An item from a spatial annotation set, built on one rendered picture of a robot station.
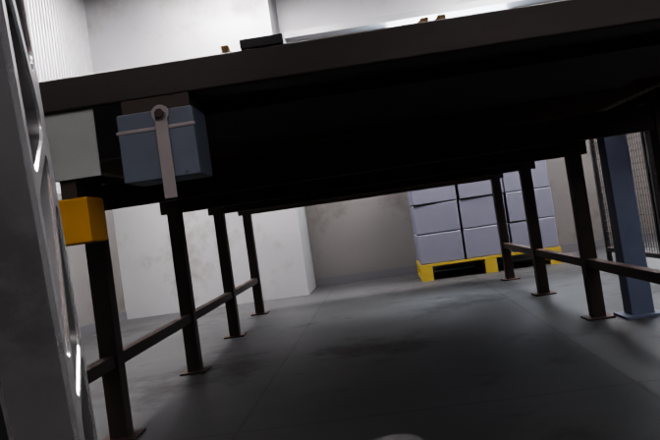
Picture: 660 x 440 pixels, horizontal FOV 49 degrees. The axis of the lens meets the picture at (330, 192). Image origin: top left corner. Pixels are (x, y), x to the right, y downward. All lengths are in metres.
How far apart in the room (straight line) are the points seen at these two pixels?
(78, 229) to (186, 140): 0.24
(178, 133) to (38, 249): 0.95
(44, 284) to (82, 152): 1.02
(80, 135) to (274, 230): 5.05
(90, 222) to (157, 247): 5.27
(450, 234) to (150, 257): 2.63
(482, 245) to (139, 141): 4.98
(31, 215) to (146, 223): 6.29
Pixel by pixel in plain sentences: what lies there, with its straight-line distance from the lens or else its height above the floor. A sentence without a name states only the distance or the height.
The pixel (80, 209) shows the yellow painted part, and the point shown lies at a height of 0.68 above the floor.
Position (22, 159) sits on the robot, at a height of 0.64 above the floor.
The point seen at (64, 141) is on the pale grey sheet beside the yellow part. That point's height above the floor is 0.80.
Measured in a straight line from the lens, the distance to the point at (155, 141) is 1.28.
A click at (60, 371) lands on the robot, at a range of 0.35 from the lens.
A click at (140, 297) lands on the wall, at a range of 6.66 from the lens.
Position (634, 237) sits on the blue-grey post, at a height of 0.34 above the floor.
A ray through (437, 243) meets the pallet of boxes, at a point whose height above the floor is 0.30.
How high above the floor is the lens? 0.59
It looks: 2 degrees up
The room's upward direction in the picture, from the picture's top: 8 degrees counter-clockwise
